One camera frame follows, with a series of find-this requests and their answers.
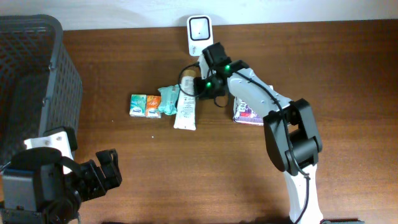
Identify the grey plastic basket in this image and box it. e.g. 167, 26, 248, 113
1, 14, 83, 165

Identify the white cream tube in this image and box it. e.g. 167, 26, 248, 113
174, 69, 197, 131

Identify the orange small tissue pack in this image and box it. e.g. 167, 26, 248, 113
145, 95, 161, 118

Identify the green wipes pack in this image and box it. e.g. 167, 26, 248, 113
158, 85, 180, 116

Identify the red purple tissue pack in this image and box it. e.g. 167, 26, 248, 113
233, 97, 263, 126

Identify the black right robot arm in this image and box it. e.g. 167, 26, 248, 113
195, 43, 323, 223

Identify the teal small tissue pack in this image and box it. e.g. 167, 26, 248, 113
129, 95, 147, 117

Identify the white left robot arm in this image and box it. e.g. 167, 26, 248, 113
1, 127, 123, 224

